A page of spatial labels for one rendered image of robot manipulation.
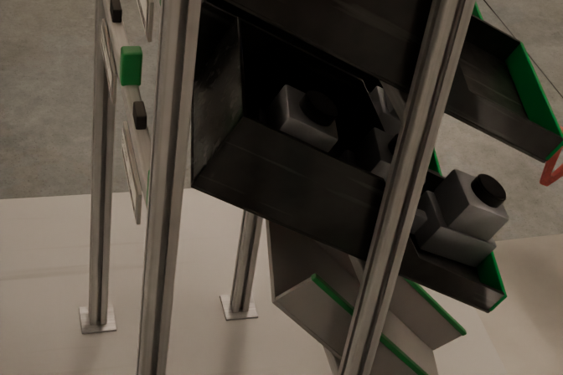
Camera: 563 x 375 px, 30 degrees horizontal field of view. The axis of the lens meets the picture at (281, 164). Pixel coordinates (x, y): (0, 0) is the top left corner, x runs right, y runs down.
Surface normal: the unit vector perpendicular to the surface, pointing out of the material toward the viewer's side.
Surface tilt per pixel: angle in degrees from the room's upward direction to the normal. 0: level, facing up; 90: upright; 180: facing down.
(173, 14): 90
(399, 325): 45
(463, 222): 93
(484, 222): 93
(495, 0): 1
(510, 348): 0
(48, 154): 0
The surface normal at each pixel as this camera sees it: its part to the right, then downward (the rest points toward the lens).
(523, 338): 0.13, -0.77
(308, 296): 0.07, 0.63
